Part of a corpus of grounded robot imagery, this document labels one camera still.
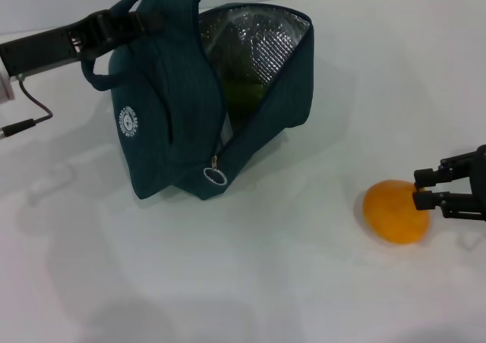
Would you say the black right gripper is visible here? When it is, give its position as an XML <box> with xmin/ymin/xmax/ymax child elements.
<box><xmin>412</xmin><ymin>143</ymin><xmax>486</xmax><ymax>223</ymax></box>

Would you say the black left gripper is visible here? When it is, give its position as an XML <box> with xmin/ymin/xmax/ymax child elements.
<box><xmin>0</xmin><ymin>8</ymin><xmax>165</xmax><ymax>77</ymax></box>

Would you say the orange pear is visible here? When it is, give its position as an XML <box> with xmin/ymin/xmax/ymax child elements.
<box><xmin>363</xmin><ymin>179</ymin><xmax>431</xmax><ymax>244</ymax></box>

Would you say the teal insulated lunch bag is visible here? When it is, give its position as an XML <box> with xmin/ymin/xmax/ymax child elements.
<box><xmin>80</xmin><ymin>0</ymin><xmax>316</xmax><ymax>201</ymax></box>

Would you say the green cucumber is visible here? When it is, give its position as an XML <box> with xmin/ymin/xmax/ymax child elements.
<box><xmin>222</xmin><ymin>75</ymin><xmax>267</xmax><ymax>109</ymax></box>

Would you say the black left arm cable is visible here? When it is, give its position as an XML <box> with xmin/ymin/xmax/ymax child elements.
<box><xmin>0</xmin><ymin>75</ymin><xmax>54</xmax><ymax>139</ymax></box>

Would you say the silver zipper pull ring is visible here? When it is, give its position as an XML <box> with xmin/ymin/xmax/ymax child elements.
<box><xmin>203</xmin><ymin>156</ymin><xmax>229</xmax><ymax>185</ymax></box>

